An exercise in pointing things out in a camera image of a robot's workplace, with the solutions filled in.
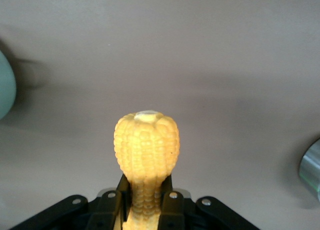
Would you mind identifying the stainless steel steamer pot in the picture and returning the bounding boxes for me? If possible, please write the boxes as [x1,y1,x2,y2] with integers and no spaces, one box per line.
[298,137,320,204]

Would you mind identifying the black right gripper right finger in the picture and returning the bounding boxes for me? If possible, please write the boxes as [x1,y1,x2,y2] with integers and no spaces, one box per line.
[157,174,253,230]

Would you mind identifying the pale green electric pot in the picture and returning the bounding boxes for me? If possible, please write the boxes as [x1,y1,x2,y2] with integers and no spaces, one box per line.
[0,50,17,120]

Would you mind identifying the yellow corn cob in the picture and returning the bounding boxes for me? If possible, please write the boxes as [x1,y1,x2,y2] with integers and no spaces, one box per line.
[113,109,181,230]

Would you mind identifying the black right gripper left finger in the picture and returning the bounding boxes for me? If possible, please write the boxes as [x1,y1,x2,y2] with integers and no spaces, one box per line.
[9,174,131,230]

